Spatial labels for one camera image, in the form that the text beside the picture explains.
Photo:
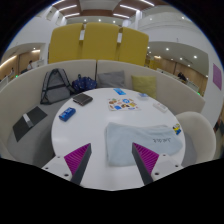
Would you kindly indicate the person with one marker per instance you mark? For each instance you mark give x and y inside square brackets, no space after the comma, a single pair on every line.
[182,76]

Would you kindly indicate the curved cream sofa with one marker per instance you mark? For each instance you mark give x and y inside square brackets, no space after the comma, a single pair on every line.
[20,96]

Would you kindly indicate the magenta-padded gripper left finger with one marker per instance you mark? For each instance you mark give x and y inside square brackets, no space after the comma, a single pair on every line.
[77,160]

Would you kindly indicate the dark brown wallet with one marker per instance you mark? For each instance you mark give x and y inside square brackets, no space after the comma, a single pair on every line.
[82,99]

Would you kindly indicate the small white and blue pack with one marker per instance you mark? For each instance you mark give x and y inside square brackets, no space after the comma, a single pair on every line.
[143,96]

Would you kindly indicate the yellow-green cushion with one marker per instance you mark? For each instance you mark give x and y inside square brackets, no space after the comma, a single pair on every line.
[144,86]

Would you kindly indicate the grey and black backpack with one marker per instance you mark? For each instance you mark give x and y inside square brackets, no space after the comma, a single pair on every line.
[55,86]

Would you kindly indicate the yellow acoustic panel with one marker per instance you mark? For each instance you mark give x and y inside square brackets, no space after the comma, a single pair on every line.
[100,41]
[134,46]
[65,43]

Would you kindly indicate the ceiling strip lights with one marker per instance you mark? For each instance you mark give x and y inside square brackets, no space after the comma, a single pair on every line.
[68,7]

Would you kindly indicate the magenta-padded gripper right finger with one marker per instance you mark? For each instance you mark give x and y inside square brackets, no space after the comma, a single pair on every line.
[146,160]

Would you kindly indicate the blue rectangular box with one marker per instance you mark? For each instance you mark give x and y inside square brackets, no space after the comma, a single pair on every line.
[67,114]

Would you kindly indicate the cream upholstered chair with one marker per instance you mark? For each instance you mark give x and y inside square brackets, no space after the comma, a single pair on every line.
[198,133]

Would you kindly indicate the small blue card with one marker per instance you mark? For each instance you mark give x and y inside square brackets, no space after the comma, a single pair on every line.
[119,91]

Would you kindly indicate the dark blue patterned bag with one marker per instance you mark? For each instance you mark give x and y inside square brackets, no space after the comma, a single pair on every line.
[84,84]

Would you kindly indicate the colourful sticker sheet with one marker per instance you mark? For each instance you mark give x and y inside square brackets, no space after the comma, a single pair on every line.
[123,104]

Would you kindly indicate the light blue towel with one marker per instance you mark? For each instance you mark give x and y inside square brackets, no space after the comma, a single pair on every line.
[133,135]

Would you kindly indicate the grey cushion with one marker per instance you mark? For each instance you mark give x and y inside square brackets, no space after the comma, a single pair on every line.
[111,80]

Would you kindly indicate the yellow and blue cartoon toy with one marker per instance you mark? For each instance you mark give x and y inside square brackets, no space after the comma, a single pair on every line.
[177,129]

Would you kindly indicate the pink wall poster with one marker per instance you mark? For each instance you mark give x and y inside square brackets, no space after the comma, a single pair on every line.
[217,76]

